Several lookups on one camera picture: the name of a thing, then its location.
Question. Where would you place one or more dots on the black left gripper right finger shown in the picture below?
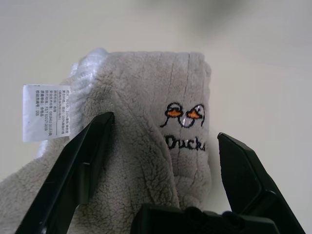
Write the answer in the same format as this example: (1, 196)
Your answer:
(243, 175)

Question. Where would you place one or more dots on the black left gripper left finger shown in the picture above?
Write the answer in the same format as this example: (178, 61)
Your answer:
(70, 175)

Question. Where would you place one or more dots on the beige towel with white trim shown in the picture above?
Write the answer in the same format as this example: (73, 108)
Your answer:
(136, 85)

